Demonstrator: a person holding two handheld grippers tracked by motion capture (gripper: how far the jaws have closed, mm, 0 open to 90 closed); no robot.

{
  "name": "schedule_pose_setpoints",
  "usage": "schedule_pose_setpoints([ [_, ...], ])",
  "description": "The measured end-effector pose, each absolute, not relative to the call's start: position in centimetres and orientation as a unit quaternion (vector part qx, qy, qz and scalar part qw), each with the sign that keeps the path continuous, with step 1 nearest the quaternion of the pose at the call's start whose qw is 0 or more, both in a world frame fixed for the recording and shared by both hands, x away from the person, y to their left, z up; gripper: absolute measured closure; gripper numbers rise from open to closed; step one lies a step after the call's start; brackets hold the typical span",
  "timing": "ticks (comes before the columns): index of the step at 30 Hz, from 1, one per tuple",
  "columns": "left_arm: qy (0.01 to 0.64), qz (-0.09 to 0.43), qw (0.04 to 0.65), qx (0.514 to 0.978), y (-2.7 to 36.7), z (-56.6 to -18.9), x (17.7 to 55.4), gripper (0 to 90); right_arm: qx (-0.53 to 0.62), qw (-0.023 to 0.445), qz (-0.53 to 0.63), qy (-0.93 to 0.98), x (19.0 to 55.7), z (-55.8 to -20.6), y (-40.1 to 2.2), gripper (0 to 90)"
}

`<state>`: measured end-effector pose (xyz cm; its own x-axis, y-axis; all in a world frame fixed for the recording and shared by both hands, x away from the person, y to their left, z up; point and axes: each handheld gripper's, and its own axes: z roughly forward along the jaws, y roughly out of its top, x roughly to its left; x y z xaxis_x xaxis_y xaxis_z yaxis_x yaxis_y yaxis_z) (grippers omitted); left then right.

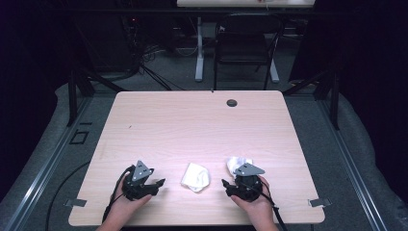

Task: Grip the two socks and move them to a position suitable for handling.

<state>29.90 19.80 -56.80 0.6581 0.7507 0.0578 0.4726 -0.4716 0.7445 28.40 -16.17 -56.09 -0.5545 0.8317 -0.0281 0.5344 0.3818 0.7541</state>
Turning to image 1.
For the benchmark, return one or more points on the black metal stand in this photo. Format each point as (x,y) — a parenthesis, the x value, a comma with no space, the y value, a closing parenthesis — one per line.
(72,96)
(334,99)

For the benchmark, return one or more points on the aluminium floor rail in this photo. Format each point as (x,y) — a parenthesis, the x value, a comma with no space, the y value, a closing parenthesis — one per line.
(349,166)
(48,166)

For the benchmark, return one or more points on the white desk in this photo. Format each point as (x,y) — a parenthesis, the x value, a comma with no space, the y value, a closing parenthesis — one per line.
(224,3)

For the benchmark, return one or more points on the person's left hand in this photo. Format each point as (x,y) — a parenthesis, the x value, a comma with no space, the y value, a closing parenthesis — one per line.
(123,208)

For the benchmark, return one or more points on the person's right hand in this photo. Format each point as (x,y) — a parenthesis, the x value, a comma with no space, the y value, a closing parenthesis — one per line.
(260,210)

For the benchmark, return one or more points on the black folding chair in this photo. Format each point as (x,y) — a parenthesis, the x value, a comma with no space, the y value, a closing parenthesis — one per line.
(242,45)

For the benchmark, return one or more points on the grey metal table bracket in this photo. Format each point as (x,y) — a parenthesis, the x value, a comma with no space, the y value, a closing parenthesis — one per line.
(320,202)
(75,202)

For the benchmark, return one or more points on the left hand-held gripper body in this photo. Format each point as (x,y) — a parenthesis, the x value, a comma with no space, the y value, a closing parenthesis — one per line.
(141,186)

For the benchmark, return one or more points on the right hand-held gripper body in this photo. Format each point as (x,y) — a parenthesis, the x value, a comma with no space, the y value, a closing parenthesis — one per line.
(248,187)

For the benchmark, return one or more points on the white sock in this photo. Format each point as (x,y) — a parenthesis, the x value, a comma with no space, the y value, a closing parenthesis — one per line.
(195,178)
(235,162)

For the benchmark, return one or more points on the grey table grommet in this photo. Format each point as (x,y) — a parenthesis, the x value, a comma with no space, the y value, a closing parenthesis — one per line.
(231,103)

